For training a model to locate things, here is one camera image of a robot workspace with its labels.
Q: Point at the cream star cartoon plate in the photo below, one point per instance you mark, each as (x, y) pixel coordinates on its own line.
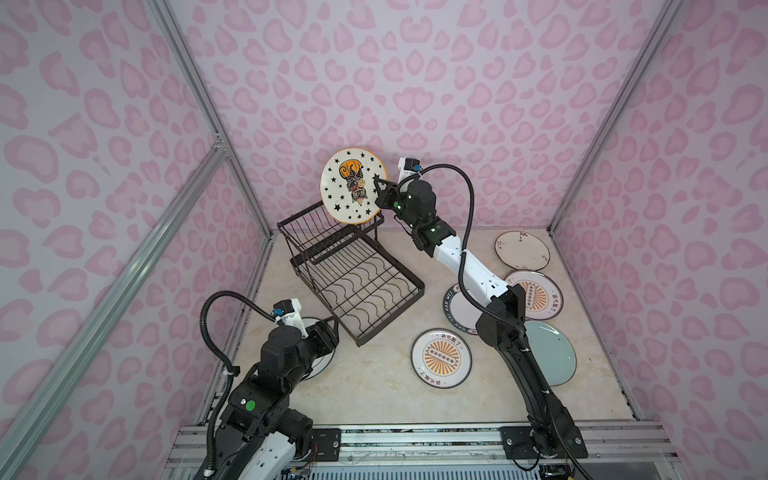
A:
(347, 186)

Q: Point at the white plate brown rim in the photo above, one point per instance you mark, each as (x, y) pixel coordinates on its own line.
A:
(521, 250)

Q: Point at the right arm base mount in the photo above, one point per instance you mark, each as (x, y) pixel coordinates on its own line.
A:
(527, 443)

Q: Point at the aluminium frame post right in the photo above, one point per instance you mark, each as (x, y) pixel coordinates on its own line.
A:
(662, 28)

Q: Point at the light green flower plate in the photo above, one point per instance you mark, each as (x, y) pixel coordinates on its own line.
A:
(553, 352)

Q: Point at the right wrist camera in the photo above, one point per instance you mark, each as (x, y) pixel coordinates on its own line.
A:
(408, 167)

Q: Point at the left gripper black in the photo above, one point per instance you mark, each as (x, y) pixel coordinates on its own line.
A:
(323, 337)

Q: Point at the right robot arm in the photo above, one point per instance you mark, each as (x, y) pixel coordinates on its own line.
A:
(502, 312)

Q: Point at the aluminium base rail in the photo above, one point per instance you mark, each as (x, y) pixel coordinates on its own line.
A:
(618, 449)

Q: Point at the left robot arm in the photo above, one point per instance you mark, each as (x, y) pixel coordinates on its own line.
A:
(257, 434)

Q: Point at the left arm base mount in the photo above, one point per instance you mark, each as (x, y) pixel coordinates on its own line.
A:
(320, 445)

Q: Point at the aluminium frame post left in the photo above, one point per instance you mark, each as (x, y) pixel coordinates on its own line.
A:
(166, 19)

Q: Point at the white plate dark blue rim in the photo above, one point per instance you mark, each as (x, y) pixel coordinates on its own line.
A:
(459, 311)

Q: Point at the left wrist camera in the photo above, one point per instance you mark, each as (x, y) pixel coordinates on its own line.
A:
(288, 313)

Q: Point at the white plate black rings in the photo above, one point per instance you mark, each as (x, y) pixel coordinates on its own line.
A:
(321, 360)

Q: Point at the aluminium frame diagonal beam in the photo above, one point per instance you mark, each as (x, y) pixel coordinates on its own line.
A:
(40, 412)

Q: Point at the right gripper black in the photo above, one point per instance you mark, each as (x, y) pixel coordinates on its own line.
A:
(386, 196)

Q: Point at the aluminium frame post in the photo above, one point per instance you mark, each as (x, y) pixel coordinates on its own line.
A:
(166, 19)
(662, 28)

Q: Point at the black wire dish rack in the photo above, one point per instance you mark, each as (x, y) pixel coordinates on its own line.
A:
(360, 283)

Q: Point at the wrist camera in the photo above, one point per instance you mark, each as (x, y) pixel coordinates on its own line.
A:
(408, 167)
(288, 313)

